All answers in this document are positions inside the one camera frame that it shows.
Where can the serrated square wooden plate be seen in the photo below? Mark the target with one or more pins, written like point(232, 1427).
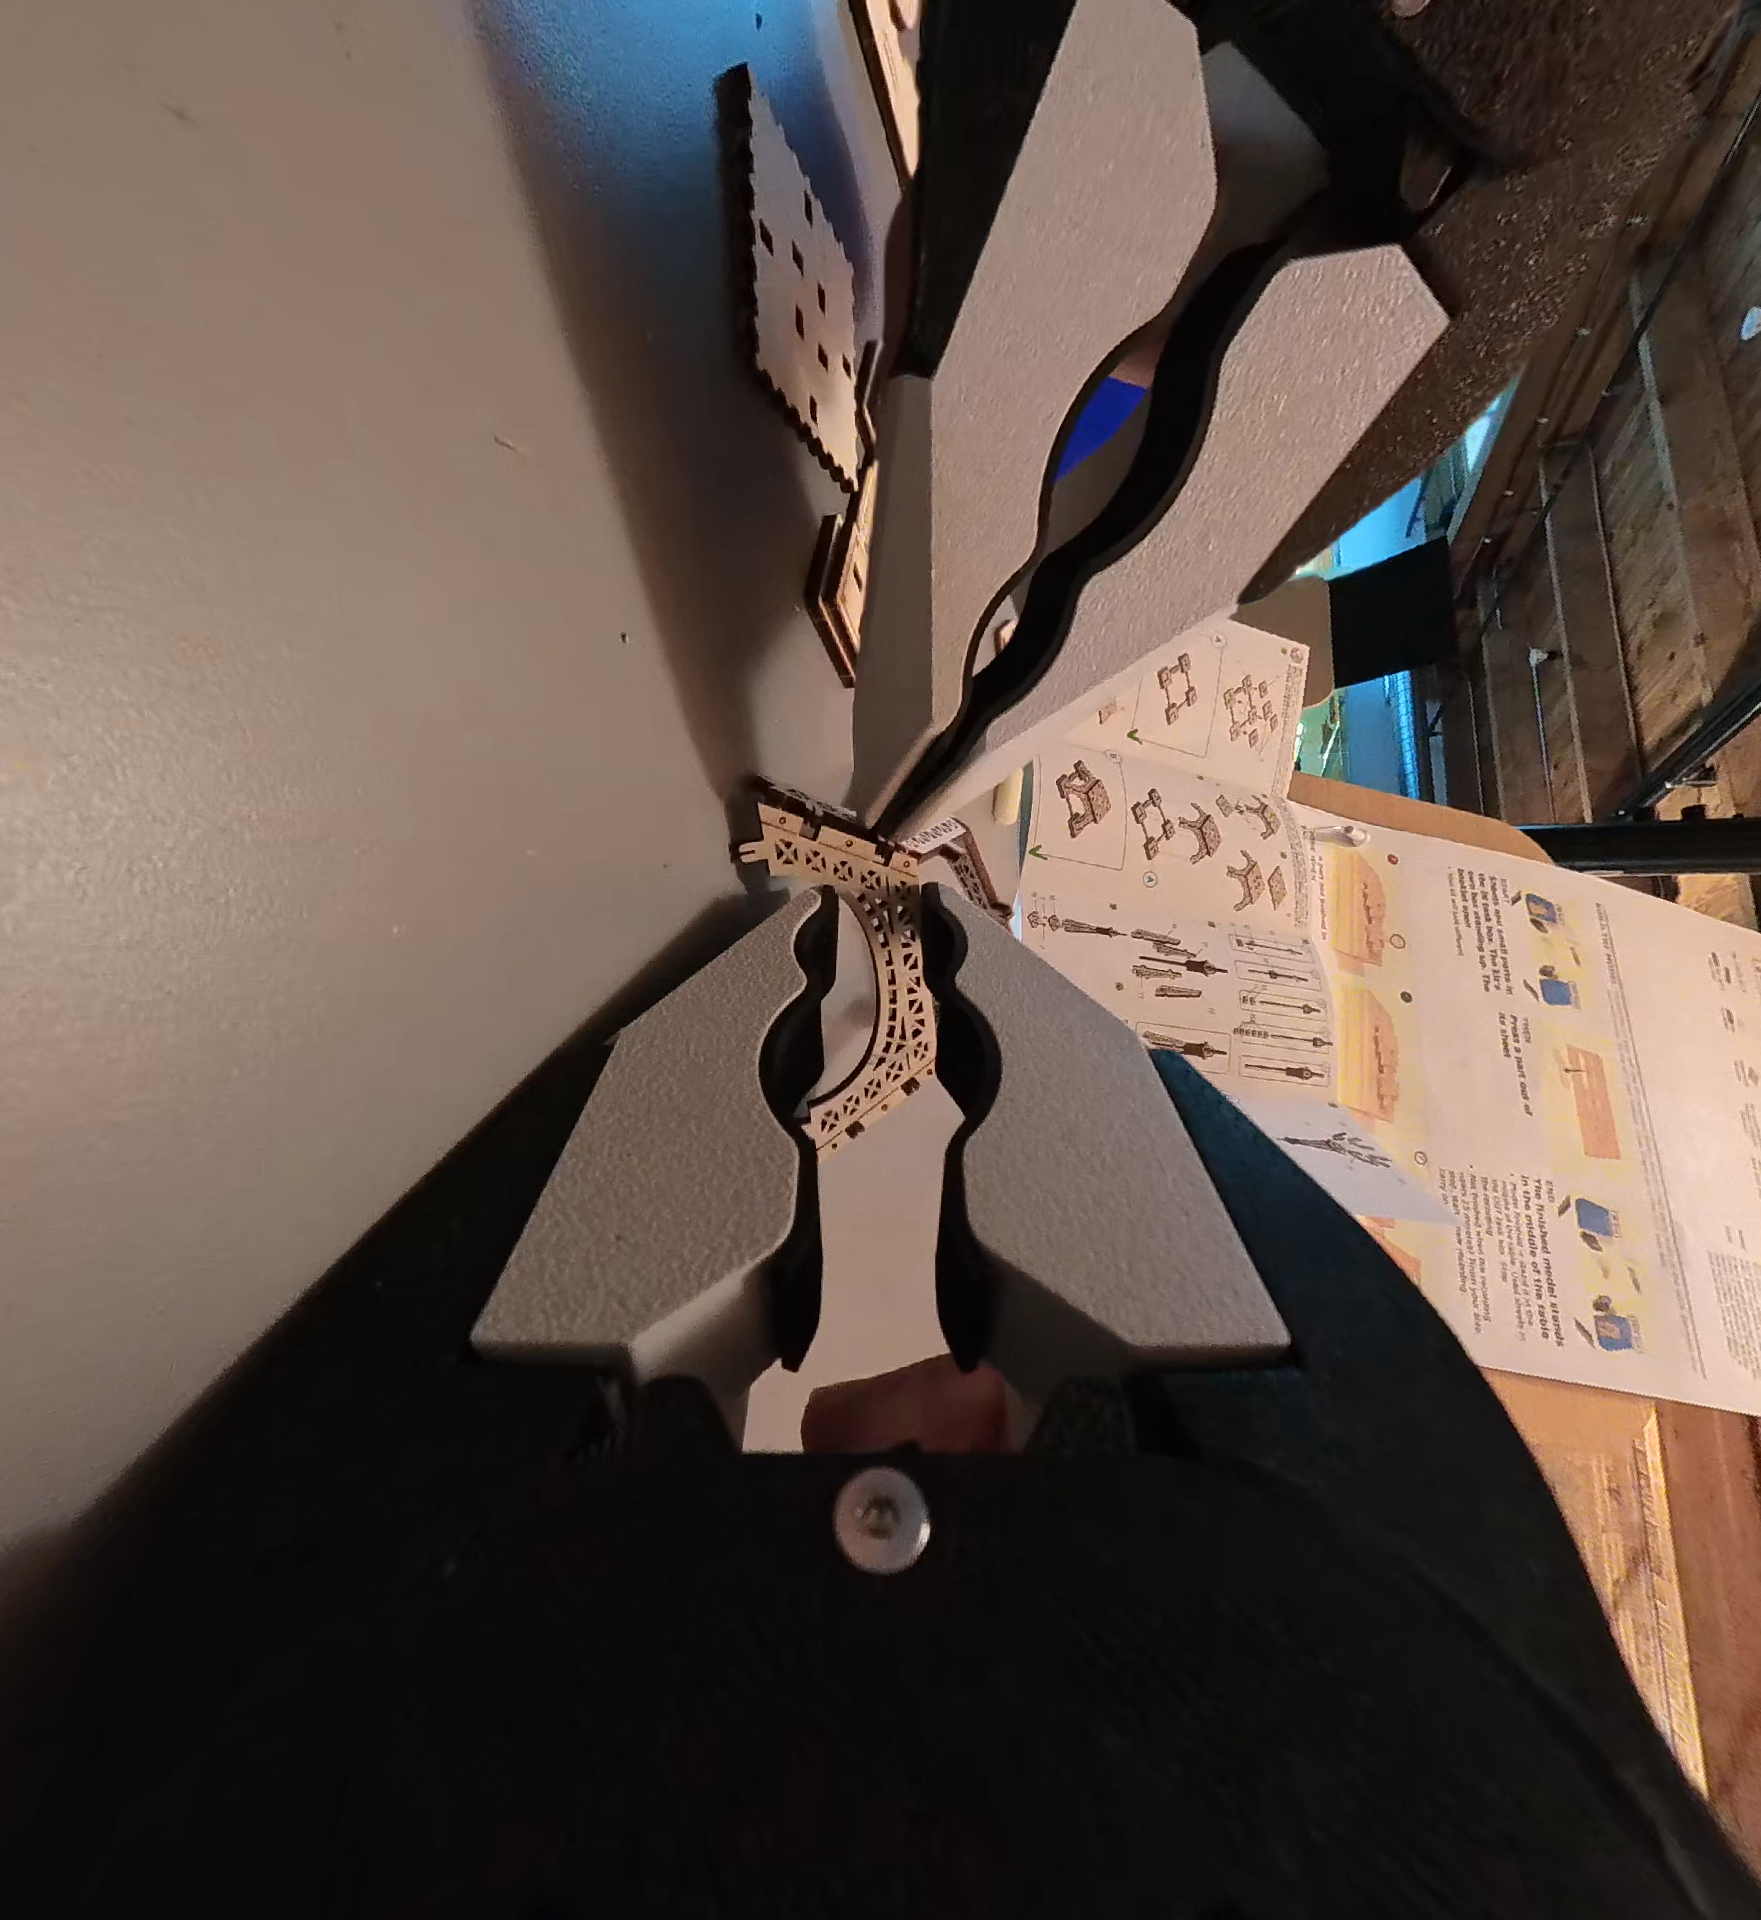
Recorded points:
point(762, 178)

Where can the large yellow instruction poster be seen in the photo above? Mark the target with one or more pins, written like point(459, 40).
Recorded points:
point(1570, 1442)

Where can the wooden lattice arch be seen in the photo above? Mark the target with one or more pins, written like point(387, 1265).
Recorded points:
point(892, 991)

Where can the black ceiling track rail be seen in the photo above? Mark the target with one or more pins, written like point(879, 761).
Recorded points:
point(1733, 714)

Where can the folded paper instruction sheet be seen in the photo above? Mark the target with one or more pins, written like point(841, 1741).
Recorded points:
point(1495, 1052)

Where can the person's right hand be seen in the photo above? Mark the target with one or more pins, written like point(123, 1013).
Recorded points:
point(904, 1410)

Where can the small pale wax stick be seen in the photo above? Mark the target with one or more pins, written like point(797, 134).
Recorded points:
point(1013, 802)

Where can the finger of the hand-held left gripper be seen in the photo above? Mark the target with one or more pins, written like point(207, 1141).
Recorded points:
point(1269, 451)
point(1062, 226)

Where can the grey desk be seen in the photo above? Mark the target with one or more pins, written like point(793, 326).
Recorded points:
point(295, 600)

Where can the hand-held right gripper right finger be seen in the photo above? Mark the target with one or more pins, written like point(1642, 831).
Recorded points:
point(1119, 1199)

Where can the wooden four-square connector frame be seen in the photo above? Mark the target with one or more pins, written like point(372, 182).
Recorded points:
point(841, 575)

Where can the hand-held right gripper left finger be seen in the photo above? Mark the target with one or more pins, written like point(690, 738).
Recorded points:
point(626, 1199)

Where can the black flat panel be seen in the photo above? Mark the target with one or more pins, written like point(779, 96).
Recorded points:
point(1389, 615)

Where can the tan chair back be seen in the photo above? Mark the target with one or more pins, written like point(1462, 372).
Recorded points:
point(1288, 645)

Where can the wooden sheet with arch cutouts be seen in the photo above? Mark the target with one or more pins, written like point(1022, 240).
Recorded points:
point(887, 75)

